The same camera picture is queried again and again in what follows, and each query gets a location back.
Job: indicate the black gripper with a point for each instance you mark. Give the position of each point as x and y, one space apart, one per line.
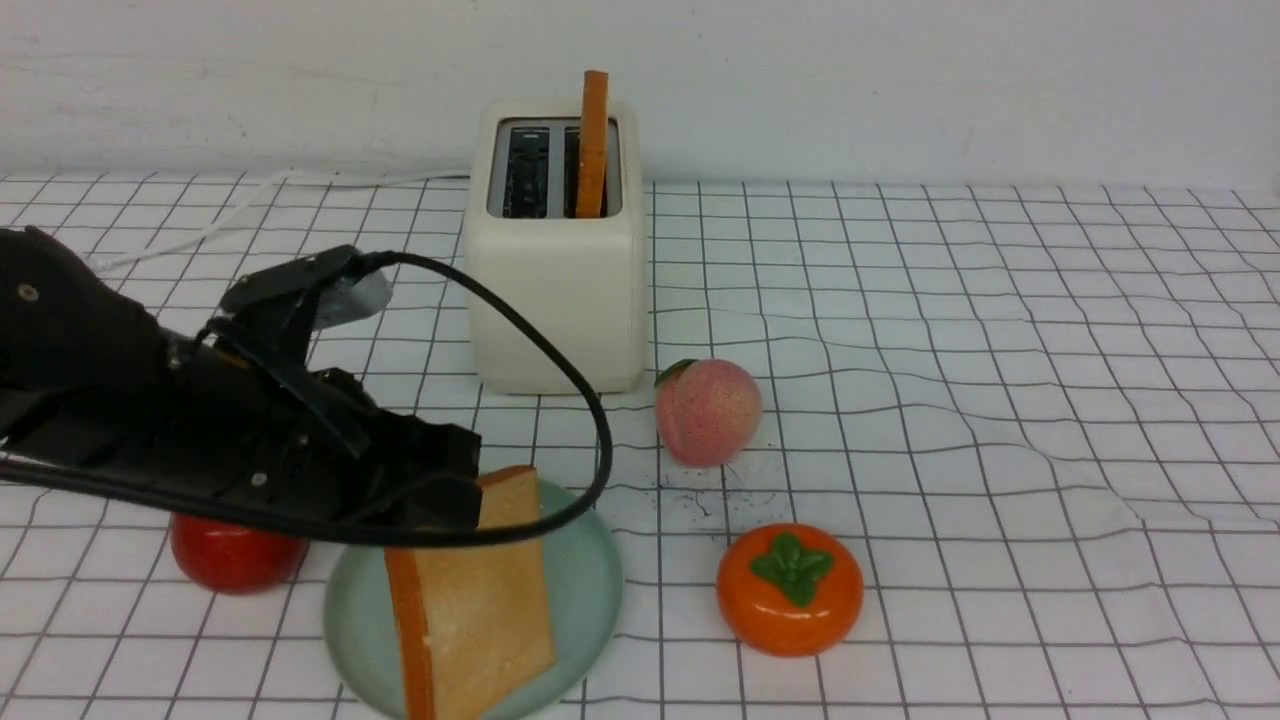
231 442

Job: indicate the toast slice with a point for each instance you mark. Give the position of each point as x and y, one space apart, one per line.
593 145
473 626

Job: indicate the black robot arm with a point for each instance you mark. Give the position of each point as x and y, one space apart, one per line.
100 399

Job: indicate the light green plate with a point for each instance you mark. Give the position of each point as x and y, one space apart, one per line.
586 584

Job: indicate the red apple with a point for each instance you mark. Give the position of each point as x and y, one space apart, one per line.
227 559

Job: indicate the cream white toaster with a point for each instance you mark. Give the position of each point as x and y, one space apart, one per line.
583 283

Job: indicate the pink peach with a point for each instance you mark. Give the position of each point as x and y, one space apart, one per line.
706 410

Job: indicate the orange persimmon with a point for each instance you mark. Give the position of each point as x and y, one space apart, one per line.
789 590

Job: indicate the white grid tablecloth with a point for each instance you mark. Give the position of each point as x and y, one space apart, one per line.
1045 421

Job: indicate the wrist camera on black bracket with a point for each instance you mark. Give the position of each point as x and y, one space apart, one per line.
267 319

